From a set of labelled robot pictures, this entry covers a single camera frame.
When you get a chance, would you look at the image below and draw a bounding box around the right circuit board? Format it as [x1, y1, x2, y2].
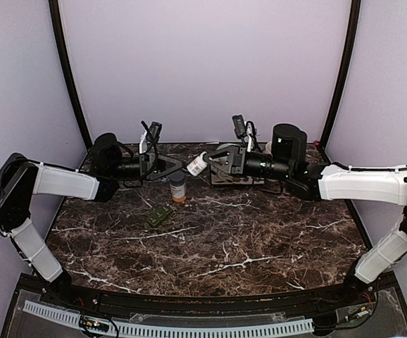
[344, 306, 373, 322]

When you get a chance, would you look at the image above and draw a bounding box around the green pill organizer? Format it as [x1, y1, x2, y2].
[146, 206, 174, 228]

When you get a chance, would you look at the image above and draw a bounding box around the circuit board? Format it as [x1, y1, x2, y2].
[344, 306, 373, 322]
[78, 316, 110, 332]

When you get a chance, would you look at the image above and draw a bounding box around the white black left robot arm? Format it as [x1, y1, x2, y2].
[0, 131, 182, 307]

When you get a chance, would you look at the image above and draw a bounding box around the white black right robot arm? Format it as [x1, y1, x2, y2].
[203, 123, 407, 306]

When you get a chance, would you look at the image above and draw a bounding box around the black corner post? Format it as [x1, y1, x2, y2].
[319, 0, 361, 151]
[48, 0, 92, 149]

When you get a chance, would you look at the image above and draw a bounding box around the black left corner post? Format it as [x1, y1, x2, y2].
[48, 0, 92, 149]

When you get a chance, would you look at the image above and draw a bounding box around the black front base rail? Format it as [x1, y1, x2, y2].
[1, 273, 407, 337]

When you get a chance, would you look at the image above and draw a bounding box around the cream floral ceramic mug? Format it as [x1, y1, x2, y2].
[265, 142, 272, 154]

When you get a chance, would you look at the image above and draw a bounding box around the floral square ceramic plate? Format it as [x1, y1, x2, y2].
[208, 142, 282, 187]

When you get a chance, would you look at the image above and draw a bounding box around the black right corner post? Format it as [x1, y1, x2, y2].
[319, 0, 361, 151]

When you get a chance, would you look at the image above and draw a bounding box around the orange grey-capped pill bottle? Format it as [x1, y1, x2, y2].
[168, 171, 186, 203]

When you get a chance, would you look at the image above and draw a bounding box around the white slotted cable duct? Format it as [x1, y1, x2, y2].
[22, 300, 314, 337]

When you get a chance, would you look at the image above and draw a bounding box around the plain teal ceramic bowl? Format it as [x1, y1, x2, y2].
[216, 143, 240, 152]

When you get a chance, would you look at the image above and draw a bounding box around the small white pill bottle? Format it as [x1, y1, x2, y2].
[187, 151, 208, 177]

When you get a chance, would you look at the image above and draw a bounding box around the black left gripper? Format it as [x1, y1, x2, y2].
[109, 152, 187, 182]

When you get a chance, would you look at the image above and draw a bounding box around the left circuit board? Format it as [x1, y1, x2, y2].
[78, 316, 110, 332]

